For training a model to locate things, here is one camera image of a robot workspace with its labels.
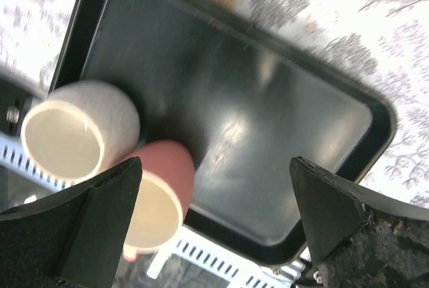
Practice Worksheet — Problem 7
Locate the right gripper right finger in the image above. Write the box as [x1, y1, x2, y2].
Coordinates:
[290, 157, 428, 287]

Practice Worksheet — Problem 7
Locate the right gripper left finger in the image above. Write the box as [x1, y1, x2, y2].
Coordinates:
[1, 157, 142, 287]

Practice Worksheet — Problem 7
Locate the pink mug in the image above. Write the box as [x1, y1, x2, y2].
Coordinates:
[123, 140, 195, 261]

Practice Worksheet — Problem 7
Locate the cream white mug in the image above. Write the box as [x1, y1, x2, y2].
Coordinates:
[20, 80, 140, 183]

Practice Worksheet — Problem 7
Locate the black serving tray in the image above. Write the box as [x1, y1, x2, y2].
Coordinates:
[51, 0, 395, 266]

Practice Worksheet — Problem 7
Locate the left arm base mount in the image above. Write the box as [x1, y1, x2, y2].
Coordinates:
[1, 71, 44, 137]

